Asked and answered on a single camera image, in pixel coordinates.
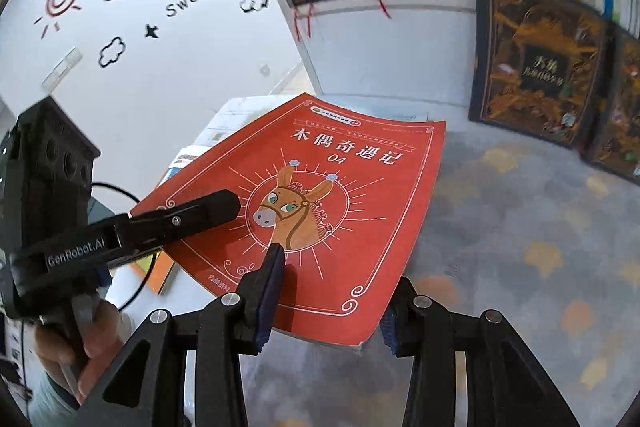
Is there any white wall switch panel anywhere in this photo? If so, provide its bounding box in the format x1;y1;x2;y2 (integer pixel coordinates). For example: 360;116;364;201
41;46;84;88

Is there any dark ornate hardcover book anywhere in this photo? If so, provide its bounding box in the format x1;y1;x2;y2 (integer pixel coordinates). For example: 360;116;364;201
468;0;614;152
584;23;640;188

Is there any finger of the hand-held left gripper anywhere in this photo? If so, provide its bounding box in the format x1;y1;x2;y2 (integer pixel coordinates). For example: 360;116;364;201
115;189;243;259

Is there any red cover book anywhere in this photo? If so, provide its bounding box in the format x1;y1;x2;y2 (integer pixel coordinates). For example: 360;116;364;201
128;92;448;349

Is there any pile of thin books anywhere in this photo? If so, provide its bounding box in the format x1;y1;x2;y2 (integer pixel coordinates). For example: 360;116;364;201
144;93;434;299

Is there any white bookshelf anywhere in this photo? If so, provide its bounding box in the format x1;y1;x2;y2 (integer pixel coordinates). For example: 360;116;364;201
234;0;640;114

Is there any person's left hand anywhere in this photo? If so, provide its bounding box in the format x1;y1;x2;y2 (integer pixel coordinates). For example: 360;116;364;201
31;298;134;411

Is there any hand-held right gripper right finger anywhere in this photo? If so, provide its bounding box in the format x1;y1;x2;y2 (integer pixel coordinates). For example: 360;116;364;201
378;277;566;427

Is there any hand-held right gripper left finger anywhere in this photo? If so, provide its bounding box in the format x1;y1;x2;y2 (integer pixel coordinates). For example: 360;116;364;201
75;243;288;427

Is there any black cable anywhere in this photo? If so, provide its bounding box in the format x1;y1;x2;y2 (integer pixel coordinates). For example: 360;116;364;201
89;180;159;311

